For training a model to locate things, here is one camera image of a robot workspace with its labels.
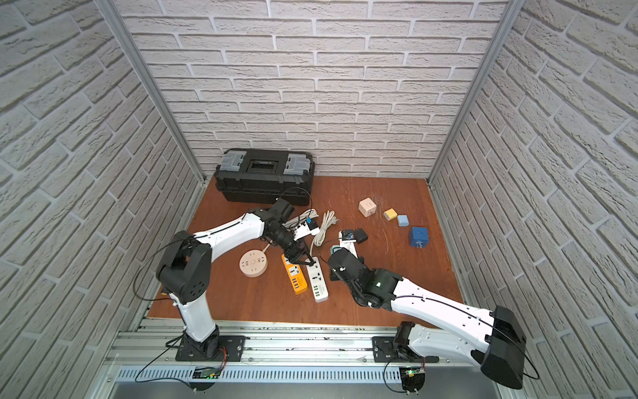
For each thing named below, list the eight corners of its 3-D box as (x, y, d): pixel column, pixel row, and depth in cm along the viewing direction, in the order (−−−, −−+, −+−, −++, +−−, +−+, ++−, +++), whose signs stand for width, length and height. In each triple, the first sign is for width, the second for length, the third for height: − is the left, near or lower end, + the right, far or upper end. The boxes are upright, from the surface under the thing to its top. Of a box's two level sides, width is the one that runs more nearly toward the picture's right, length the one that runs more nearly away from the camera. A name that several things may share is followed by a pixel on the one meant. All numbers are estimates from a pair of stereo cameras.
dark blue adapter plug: (411, 249, 98) (415, 242, 94) (408, 234, 102) (411, 227, 98) (427, 249, 98) (432, 242, 94) (423, 234, 102) (427, 227, 98)
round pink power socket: (237, 277, 89) (235, 274, 88) (243, 252, 96) (241, 249, 94) (265, 277, 90) (264, 274, 88) (269, 252, 96) (268, 249, 94)
